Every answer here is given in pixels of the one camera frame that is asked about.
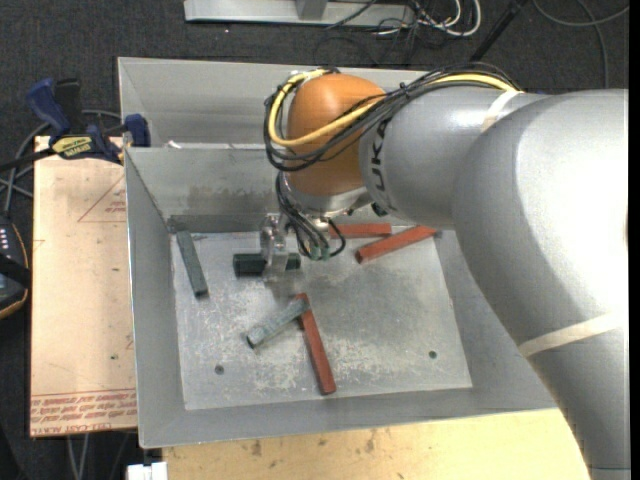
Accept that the grey metal bin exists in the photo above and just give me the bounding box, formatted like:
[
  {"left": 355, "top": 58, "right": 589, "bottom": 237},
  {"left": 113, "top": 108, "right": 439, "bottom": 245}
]
[{"left": 117, "top": 56, "right": 557, "bottom": 450}]

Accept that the dark green block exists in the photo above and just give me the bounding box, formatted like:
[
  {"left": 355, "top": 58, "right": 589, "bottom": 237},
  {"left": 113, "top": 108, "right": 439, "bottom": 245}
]
[
  {"left": 245, "top": 297, "right": 311, "bottom": 350},
  {"left": 175, "top": 230, "right": 211, "bottom": 299},
  {"left": 232, "top": 252, "right": 302, "bottom": 277}
]

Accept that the brown cardboard board, red print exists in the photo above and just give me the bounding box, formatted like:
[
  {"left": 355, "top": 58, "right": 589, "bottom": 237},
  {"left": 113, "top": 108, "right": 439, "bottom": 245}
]
[{"left": 29, "top": 135, "right": 139, "bottom": 439}]

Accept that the red-brown flat block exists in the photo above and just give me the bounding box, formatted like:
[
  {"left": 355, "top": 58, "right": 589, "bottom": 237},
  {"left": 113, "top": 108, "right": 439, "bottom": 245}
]
[
  {"left": 328, "top": 222, "right": 393, "bottom": 241},
  {"left": 294, "top": 292, "right": 338, "bottom": 397},
  {"left": 354, "top": 225, "right": 439, "bottom": 266}
]

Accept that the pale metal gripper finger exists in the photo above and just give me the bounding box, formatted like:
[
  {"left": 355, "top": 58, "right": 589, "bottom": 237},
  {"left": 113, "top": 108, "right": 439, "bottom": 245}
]
[
  {"left": 263, "top": 250, "right": 292, "bottom": 283},
  {"left": 258, "top": 215, "right": 283, "bottom": 258}
]

